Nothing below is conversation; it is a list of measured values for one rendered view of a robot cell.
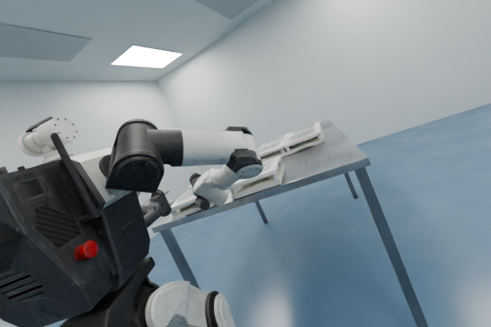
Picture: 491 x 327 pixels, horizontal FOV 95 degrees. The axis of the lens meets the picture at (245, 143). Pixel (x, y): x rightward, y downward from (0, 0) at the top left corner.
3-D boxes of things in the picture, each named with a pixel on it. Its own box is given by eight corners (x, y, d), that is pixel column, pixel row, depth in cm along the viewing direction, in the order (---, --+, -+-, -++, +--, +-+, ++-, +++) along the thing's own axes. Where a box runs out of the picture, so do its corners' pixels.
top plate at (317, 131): (288, 140, 168) (287, 138, 168) (321, 128, 160) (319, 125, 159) (284, 148, 145) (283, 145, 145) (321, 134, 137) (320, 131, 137)
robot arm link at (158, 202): (147, 193, 102) (128, 204, 91) (164, 186, 100) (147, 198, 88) (160, 217, 103) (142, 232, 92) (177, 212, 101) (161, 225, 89)
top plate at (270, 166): (277, 173, 97) (275, 168, 97) (228, 190, 104) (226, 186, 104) (282, 158, 120) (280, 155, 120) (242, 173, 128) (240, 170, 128)
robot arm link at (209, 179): (195, 180, 85) (213, 163, 77) (215, 191, 88) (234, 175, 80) (189, 194, 80) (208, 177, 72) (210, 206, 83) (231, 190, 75)
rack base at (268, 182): (281, 184, 97) (279, 179, 97) (232, 200, 105) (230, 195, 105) (286, 166, 121) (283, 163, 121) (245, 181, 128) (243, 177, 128)
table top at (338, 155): (235, 158, 262) (234, 155, 262) (329, 122, 228) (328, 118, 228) (153, 233, 120) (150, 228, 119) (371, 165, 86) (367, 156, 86)
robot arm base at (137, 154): (181, 172, 48) (131, 147, 41) (142, 209, 50) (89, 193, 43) (173, 135, 59) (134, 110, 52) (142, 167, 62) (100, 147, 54)
